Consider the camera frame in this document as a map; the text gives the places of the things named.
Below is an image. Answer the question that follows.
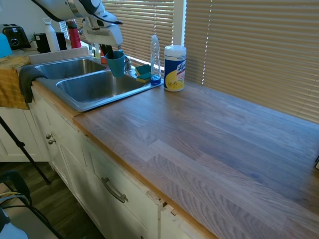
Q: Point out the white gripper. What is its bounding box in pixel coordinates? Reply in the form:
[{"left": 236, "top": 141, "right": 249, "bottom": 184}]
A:
[{"left": 83, "top": 18, "right": 124, "bottom": 60}]

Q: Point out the teal mug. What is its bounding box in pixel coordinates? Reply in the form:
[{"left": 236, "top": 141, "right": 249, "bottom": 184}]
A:
[{"left": 105, "top": 50, "right": 126, "bottom": 78}]

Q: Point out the chrome sink faucet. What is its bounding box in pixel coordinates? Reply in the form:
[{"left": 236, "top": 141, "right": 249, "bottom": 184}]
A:
[{"left": 124, "top": 55, "right": 133, "bottom": 74}]

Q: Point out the stainless steel double sink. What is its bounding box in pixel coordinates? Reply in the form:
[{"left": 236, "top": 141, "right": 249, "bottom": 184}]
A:
[{"left": 33, "top": 57, "right": 164, "bottom": 113}]

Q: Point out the yellow liquid soap bottle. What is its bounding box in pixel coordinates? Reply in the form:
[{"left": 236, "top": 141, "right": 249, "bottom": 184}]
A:
[{"left": 92, "top": 42, "right": 101, "bottom": 60}]

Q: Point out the yellow green sponge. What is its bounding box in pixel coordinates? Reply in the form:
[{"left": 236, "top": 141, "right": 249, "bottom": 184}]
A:
[
  {"left": 136, "top": 72, "right": 152, "bottom": 84},
  {"left": 135, "top": 64, "right": 152, "bottom": 76}
]

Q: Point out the narrow beige window blind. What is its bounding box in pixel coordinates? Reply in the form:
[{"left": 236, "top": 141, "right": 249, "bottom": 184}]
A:
[{"left": 59, "top": 0, "right": 175, "bottom": 64}]

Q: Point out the red water bottle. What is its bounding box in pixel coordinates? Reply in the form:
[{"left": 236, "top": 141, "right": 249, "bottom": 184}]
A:
[{"left": 65, "top": 20, "right": 82, "bottom": 49}]

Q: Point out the clear dish soap bottle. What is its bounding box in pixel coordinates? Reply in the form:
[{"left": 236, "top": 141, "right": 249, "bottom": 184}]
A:
[{"left": 150, "top": 34, "right": 161, "bottom": 87}]

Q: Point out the black tumbler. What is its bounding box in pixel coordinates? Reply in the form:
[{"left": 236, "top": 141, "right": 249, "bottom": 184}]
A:
[{"left": 55, "top": 31, "right": 68, "bottom": 51}]

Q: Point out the Lysol wipes canister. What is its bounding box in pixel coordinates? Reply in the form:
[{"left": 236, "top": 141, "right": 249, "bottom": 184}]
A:
[{"left": 163, "top": 44, "right": 187, "bottom": 92}]

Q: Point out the white water bottle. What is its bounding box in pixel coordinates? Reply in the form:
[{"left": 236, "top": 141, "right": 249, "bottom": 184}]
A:
[{"left": 42, "top": 17, "right": 61, "bottom": 52}]

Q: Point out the black canister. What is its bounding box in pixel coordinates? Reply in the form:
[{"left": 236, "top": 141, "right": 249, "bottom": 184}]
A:
[{"left": 34, "top": 32, "right": 51, "bottom": 54}]

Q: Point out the grey dish cloth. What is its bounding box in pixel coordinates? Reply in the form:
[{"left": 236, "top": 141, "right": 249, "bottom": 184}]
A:
[{"left": 18, "top": 65, "right": 48, "bottom": 104}]

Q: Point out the black toaster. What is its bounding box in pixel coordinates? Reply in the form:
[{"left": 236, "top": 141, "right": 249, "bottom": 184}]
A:
[{"left": 1, "top": 23, "right": 32, "bottom": 50}]

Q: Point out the yellow patterned towel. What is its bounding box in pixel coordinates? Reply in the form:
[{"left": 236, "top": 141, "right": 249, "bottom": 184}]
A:
[{"left": 0, "top": 55, "right": 32, "bottom": 111}]

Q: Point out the light blue plastic object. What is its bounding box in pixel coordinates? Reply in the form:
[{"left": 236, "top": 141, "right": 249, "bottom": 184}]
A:
[{"left": 0, "top": 33, "right": 13, "bottom": 59}]

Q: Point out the white kitchen cabinet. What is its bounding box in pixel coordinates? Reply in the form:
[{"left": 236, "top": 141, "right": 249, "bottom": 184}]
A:
[{"left": 0, "top": 82, "right": 200, "bottom": 239}]

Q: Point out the wide beige window blind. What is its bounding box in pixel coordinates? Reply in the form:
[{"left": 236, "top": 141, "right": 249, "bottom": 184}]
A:
[{"left": 184, "top": 0, "right": 319, "bottom": 124}]

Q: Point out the black tripod leg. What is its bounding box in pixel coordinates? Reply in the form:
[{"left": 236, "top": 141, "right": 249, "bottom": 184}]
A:
[{"left": 0, "top": 116, "right": 52, "bottom": 185}]

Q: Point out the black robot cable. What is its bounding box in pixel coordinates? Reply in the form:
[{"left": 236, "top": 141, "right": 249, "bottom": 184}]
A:
[{"left": 86, "top": 12, "right": 124, "bottom": 26}]

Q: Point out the white window frame post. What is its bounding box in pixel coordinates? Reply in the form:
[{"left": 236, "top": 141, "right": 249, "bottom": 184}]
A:
[{"left": 173, "top": 0, "right": 188, "bottom": 47}]

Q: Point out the brushed metal drawer handle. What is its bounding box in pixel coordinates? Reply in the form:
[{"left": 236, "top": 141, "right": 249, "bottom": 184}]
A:
[{"left": 101, "top": 177, "right": 129, "bottom": 204}]

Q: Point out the black cart frame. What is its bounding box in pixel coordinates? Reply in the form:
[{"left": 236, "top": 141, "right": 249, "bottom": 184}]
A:
[{"left": 0, "top": 170, "right": 63, "bottom": 239}]

